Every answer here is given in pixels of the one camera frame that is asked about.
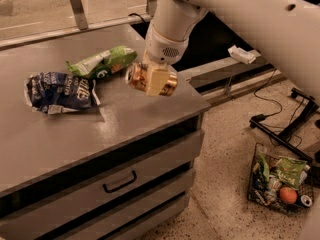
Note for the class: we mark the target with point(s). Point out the orange soda can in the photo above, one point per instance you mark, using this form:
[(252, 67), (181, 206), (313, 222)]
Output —
[(136, 77)]

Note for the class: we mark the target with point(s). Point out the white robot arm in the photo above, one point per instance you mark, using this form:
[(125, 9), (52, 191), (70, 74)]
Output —
[(285, 31)]

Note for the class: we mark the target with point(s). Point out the orange fruit in basket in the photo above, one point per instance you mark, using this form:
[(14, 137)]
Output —
[(288, 195)]

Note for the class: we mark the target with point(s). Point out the metal railing post left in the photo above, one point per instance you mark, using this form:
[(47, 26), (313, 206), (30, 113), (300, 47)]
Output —
[(79, 14)]

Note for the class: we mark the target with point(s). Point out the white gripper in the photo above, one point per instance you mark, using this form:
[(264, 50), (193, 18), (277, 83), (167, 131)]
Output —
[(163, 48)]

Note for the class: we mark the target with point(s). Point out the grey metal drawer cabinet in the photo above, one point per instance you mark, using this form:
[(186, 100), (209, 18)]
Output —
[(52, 167)]

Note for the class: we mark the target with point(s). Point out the black drawer handle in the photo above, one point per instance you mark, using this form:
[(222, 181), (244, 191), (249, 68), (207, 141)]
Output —
[(121, 183)]

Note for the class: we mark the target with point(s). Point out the blue can in basket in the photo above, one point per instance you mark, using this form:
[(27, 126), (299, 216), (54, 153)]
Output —
[(304, 201)]

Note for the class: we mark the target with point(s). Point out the blue crumpled chip bag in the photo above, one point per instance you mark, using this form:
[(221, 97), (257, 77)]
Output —
[(57, 93)]

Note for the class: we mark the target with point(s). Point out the black wire basket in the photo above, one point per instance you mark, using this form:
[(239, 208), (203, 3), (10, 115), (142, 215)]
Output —
[(264, 185)]

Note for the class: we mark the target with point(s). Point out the white crumpled packet on ledge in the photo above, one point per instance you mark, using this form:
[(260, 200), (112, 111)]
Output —
[(241, 55)]

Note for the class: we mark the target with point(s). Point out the green snack bag in basket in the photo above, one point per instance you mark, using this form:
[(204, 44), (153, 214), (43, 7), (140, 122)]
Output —
[(289, 171)]

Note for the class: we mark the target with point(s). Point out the green chip bag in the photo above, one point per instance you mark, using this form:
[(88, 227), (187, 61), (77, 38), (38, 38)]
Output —
[(103, 64)]

